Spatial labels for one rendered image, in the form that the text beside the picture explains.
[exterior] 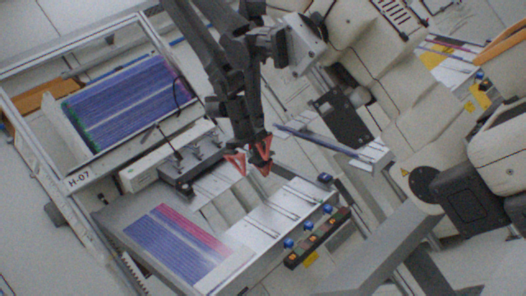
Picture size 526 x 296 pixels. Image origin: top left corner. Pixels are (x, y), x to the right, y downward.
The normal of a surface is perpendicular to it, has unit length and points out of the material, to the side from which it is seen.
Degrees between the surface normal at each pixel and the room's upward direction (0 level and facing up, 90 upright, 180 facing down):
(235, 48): 90
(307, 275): 90
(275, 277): 90
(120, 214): 43
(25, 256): 90
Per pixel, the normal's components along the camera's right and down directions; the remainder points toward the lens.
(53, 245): 0.44, -0.30
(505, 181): -0.62, 0.44
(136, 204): -0.11, -0.80
